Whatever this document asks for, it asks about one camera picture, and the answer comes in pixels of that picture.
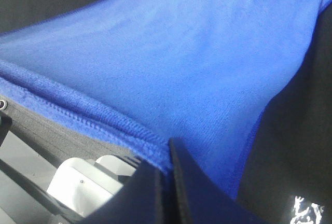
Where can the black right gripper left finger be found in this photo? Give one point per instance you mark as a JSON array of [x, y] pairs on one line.
[[145, 198]]

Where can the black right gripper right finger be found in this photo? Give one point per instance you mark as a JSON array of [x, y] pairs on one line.
[[198, 199]]

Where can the blue microfibre towel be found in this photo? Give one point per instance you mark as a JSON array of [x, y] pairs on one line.
[[139, 72]]

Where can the clear tape strip right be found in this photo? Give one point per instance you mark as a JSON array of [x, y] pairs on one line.
[[306, 212]]

